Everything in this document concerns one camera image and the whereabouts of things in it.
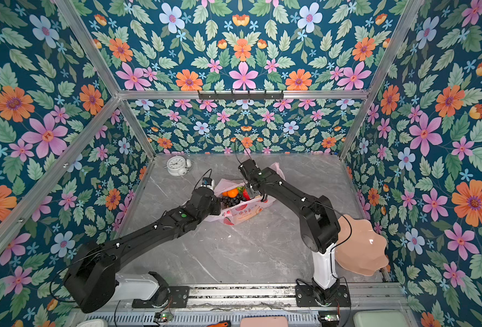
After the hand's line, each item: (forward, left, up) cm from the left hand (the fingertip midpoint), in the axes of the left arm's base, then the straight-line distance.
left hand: (221, 194), depth 83 cm
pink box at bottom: (-43, -15, -14) cm, 48 cm away
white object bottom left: (-40, +43, -14) cm, 60 cm away
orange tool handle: (-43, 0, -14) cm, 45 cm away
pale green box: (-45, -53, -12) cm, 70 cm away
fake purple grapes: (+4, -1, -12) cm, 13 cm away
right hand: (+7, -18, -4) cm, 20 cm away
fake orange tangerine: (+6, -4, -8) cm, 11 cm away
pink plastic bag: (-4, -9, -9) cm, 13 cm away
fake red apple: (+6, -10, -11) cm, 16 cm away
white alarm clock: (+29, +27, -13) cm, 42 cm away
